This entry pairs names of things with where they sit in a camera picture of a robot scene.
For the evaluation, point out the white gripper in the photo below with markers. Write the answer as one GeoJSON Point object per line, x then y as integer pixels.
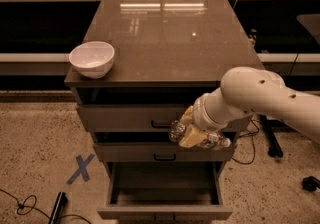
{"type": "Point", "coordinates": [201, 115]}

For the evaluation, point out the clear plastic water bottle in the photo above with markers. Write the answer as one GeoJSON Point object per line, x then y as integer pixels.
{"type": "Point", "coordinates": [214, 141]}

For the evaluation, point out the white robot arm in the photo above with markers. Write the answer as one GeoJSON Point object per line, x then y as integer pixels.
{"type": "Point", "coordinates": [245, 91]}

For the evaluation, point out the grey drawer cabinet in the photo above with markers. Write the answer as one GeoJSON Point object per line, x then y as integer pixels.
{"type": "Point", "coordinates": [168, 43]}

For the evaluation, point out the middle grey drawer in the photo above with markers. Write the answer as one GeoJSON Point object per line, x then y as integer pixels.
{"type": "Point", "coordinates": [153, 146]}

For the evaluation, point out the grey drawer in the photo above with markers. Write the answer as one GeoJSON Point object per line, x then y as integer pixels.
{"type": "Point", "coordinates": [164, 191]}
{"type": "Point", "coordinates": [153, 146]}
{"type": "Point", "coordinates": [134, 109]}

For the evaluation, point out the bottom grey drawer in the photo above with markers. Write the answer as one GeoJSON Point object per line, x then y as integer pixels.
{"type": "Point", "coordinates": [164, 191]}

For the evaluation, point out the top grey drawer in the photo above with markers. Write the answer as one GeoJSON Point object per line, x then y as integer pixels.
{"type": "Point", "coordinates": [134, 109]}

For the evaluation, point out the black stand leg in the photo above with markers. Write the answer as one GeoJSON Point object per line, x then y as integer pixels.
{"type": "Point", "coordinates": [274, 147]}

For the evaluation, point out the blue tape cross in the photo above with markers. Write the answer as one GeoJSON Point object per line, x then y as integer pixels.
{"type": "Point", "coordinates": [81, 170]}

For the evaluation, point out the white bowl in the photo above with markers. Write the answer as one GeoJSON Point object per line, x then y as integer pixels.
{"type": "Point", "coordinates": [93, 59]}

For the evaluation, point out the black caster wheel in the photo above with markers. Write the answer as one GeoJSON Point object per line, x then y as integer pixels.
{"type": "Point", "coordinates": [311, 184]}

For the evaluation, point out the black bar device on floor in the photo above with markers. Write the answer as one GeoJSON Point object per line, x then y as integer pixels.
{"type": "Point", "coordinates": [58, 208]}

